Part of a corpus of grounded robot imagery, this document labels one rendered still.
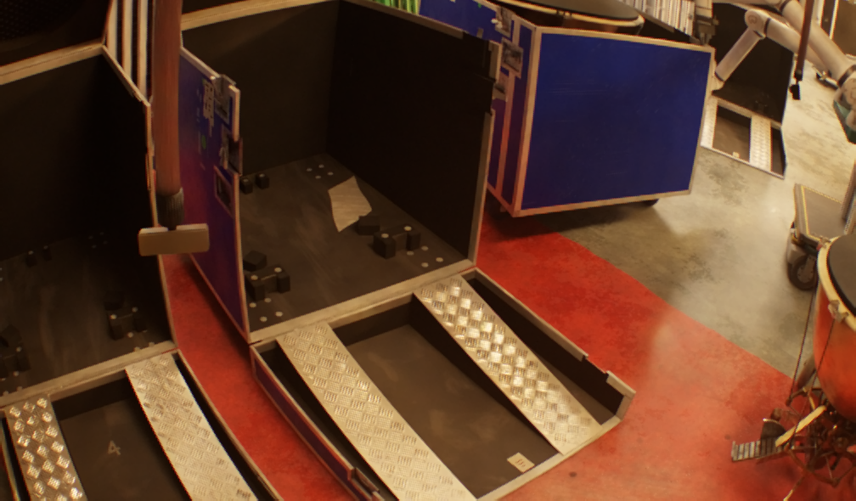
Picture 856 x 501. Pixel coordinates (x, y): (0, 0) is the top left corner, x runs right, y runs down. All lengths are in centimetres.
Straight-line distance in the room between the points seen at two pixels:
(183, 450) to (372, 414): 61
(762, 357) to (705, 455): 68
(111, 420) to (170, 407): 27
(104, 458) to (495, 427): 126
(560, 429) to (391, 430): 51
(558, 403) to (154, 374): 125
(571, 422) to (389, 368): 60
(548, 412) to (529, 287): 74
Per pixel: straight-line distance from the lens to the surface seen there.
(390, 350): 234
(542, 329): 235
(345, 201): 281
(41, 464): 197
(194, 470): 187
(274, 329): 217
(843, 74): 285
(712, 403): 244
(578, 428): 216
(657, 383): 244
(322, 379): 206
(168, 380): 205
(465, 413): 215
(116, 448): 205
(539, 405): 217
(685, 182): 337
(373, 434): 197
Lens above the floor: 154
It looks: 31 degrees down
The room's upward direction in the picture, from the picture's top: 6 degrees clockwise
